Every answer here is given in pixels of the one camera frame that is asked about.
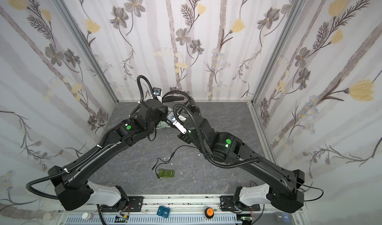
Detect mint green headphones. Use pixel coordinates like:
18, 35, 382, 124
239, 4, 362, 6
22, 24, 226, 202
156, 121, 171, 129

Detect black headphone cable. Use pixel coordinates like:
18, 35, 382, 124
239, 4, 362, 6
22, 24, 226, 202
152, 144, 199, 180

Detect black and blue headphones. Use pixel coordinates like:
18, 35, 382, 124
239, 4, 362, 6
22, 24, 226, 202
162, 90, 199, 113

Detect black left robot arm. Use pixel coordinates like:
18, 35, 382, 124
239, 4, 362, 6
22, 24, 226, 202
48, 99, 169, 212

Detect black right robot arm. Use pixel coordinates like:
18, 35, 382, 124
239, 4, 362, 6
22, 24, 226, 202
171, 116, 304, 213

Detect small blue box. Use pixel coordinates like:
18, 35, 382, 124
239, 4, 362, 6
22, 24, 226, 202
157, 206, 170, 219

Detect orange emergency stop button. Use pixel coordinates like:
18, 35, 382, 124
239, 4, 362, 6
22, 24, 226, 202
204, 207, 215, 220

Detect left black corrugated conduit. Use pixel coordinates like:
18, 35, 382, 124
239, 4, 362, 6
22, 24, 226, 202
26, 75, 167, 202

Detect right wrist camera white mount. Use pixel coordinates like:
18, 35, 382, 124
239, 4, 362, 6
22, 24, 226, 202
167, 111, 187, 134

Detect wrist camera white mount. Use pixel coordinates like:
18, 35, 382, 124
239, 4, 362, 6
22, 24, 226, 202
167, 111, 187, 134
152, 87, 162, 102

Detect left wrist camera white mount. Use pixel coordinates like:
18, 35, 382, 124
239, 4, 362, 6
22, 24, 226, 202
152, 87, 162, 102

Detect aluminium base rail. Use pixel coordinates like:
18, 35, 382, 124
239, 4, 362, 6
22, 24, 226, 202
52, 195, 307, 225

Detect white slotted cable duct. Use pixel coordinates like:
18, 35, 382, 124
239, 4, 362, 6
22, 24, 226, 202
64, 214, 242, 225

